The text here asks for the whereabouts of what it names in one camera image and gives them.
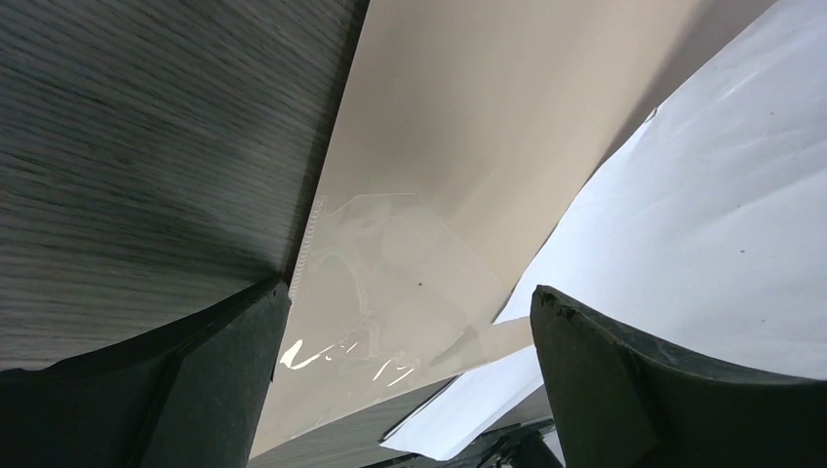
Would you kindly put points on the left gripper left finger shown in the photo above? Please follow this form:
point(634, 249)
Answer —
point(188, 394)

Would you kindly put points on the brown cardboard folder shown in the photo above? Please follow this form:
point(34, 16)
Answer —
point(465, 130)

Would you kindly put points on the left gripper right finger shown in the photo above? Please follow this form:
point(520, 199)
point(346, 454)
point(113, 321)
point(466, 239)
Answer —
point(621, 397)

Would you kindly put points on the white paper sheets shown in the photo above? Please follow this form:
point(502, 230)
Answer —
point(504, 393)

